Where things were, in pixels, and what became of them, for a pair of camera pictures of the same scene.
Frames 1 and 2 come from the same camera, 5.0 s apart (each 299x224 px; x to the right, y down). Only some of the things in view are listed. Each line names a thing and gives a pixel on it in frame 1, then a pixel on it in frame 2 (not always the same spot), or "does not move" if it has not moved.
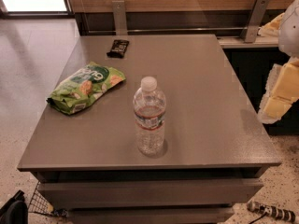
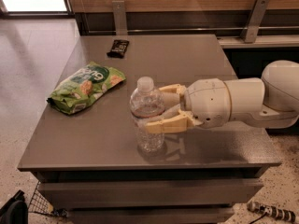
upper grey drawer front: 138,193 does not move
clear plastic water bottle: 149,105 does not move
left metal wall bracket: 120,17 does not move
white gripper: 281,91 → 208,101
